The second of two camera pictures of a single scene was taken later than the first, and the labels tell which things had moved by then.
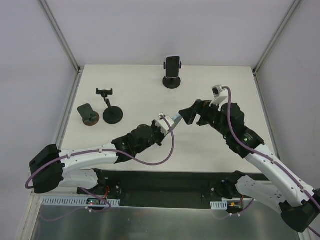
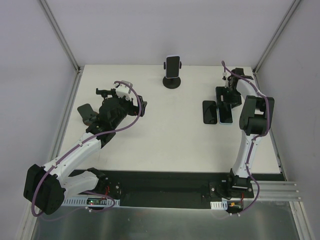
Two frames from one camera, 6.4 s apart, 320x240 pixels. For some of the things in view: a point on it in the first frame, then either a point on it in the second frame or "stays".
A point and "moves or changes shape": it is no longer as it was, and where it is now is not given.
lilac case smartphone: [172, 66] stays
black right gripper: [202, 114] to [227, 95]
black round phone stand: [172, 83] stays
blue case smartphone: [176, 118] moves or changes shape
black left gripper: [157, 132] to [136, 105]
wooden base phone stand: [90, 118] stays
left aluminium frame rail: [37, 197] stays
